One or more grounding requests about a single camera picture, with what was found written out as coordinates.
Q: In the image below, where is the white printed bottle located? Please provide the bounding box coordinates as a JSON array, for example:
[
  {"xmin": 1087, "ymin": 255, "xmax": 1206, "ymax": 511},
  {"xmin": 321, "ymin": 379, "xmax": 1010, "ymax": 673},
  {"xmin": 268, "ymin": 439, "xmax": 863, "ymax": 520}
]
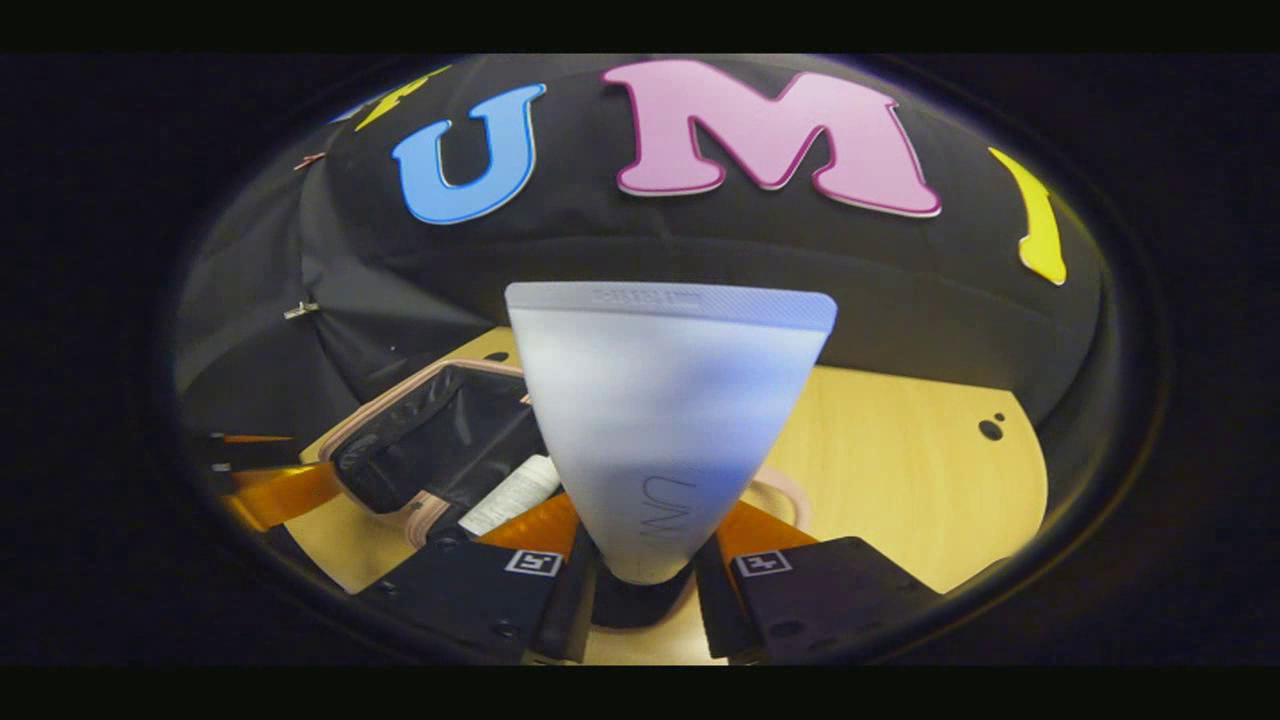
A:
[{"xmin": 458, "ymin": 455, "xmax": 563, "ymax": 538}]

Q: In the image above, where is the black backdrop cloth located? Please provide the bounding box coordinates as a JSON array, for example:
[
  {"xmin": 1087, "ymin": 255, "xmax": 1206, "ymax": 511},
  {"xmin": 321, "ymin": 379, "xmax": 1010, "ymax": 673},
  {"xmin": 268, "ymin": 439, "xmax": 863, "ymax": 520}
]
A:
[{"xmin": 172, "ymin": 55, "xmax": 1106, "ymax": 471}]

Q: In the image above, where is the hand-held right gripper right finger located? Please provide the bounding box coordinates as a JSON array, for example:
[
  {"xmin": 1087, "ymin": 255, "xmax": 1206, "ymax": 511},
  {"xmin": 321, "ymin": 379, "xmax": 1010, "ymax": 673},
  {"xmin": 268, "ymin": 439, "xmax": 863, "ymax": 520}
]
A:
[{"xmin": 694, "ymin": 500, "xmax": 943, "ymax": 663}]

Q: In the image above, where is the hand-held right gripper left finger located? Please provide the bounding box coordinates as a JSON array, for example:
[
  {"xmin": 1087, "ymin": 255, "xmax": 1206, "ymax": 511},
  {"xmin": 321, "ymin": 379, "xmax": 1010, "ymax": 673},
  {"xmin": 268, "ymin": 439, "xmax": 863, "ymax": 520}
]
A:
[{"xmin": 358, "ymin": 492, "xmax": 603, "ymax": 664}]

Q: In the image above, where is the white tube with black cap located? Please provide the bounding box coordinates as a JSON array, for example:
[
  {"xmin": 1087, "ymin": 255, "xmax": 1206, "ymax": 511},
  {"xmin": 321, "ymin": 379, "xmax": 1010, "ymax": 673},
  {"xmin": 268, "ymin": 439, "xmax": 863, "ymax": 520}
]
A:
[{"xmin": 504, "ymin": 281, "xmax": 839, "ymax": 631}]

